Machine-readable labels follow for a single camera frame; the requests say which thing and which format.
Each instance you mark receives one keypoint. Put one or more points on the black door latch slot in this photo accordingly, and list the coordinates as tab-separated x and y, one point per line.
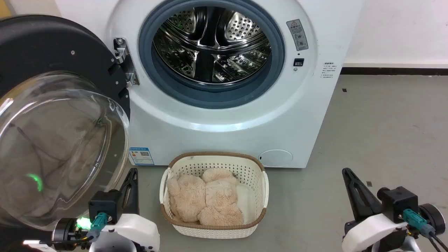
298	62

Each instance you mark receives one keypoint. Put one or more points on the blue energy label sticker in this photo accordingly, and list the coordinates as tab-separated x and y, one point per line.
141	156

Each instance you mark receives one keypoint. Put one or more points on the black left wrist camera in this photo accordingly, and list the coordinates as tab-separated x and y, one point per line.
104	204

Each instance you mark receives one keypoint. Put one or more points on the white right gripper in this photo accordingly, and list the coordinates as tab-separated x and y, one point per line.
371	232

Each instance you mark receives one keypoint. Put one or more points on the grey warning sticker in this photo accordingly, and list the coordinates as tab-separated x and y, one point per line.
298	34

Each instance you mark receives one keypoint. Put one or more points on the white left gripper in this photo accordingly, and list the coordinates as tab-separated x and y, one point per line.
136	231

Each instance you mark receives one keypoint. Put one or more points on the stainless steel washer drum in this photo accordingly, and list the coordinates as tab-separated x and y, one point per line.
213	43

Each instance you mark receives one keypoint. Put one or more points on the white cloth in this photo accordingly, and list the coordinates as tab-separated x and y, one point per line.
247	203

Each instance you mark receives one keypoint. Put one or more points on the small printed text sticker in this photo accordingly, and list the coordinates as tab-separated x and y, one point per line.
328	70

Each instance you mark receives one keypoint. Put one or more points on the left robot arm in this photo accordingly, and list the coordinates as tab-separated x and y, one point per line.
64	232

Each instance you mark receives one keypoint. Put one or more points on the washer door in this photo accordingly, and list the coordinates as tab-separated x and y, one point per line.
52	115

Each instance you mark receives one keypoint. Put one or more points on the white front-load washing machine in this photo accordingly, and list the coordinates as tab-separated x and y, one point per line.
308	115

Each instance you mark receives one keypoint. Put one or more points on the beige plush toy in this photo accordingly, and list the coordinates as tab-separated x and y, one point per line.
203	199

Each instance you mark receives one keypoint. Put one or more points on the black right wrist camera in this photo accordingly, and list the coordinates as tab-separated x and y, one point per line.
399	203

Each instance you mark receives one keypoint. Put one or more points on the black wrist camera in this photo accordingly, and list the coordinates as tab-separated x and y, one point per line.
399	203
104	204

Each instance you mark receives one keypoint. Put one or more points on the white plastic laundry basket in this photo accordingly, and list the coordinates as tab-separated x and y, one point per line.
213	229

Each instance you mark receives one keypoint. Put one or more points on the metal door hinge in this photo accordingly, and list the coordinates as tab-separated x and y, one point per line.
125	61

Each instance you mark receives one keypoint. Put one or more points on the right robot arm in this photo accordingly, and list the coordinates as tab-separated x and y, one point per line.
432	217

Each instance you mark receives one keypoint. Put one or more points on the round white filter cover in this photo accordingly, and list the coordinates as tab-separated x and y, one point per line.
275	158

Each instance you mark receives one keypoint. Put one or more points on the black wall baseboard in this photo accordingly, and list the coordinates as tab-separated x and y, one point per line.
393	71

